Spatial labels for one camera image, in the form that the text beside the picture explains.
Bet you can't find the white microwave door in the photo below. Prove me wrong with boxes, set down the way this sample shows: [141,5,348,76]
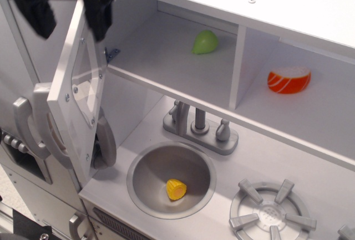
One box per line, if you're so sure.
[33,0,107,186]

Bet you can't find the green toy pear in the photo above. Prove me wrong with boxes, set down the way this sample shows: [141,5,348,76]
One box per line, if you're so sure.
[191,30,219,54]

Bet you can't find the grey ice dispenser panel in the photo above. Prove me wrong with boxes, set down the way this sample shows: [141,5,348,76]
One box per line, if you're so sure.
[1,129,53,185]

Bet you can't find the round metal sink bowl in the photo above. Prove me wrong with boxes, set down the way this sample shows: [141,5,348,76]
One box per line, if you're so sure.
[126,141,216,219]

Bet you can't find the white toy kitchen cabinet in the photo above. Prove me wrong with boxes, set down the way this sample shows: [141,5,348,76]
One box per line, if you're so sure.
[1,0,354,239]

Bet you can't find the grey toy faucet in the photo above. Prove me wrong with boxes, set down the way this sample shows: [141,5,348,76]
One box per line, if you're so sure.
[163,100,239,156]

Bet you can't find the yellow toy corn piece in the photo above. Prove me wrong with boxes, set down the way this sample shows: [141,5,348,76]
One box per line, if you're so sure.
[166,178,187,201]

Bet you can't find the dark oven vent grille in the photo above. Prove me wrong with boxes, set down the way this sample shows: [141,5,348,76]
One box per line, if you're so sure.
[93,207,149,240]

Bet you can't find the orange salmon sushi toy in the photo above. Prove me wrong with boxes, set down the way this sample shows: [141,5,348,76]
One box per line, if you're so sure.
[267,66,311,94]

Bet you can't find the grey toy stove burner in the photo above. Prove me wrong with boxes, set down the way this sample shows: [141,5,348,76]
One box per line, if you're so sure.
[229,179,317,239]

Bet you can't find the grey fridge door handle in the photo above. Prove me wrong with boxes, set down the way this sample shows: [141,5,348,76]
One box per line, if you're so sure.
[13,96,50,160]

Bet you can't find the grey toy wall phone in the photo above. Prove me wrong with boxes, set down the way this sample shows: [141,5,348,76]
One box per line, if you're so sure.
[92,108,116,170]

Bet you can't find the grey lower door handle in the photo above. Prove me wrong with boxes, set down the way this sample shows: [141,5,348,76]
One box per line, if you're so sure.
[69,215,88,240]

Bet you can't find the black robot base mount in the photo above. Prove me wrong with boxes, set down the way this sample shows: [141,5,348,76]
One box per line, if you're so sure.
[1,210,58,240]

